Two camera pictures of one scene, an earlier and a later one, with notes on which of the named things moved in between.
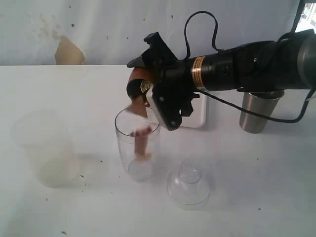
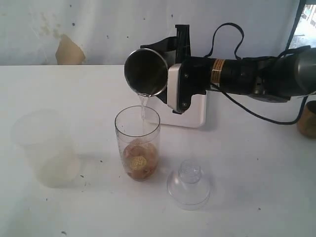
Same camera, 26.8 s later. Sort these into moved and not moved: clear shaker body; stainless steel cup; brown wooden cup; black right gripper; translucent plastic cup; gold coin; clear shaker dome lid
Moved: stainless steel cup; brown wooden cup; black right gripper; gold coin
Not moved: clear shaker body; translucent plastic cup; clear shaker dome lid
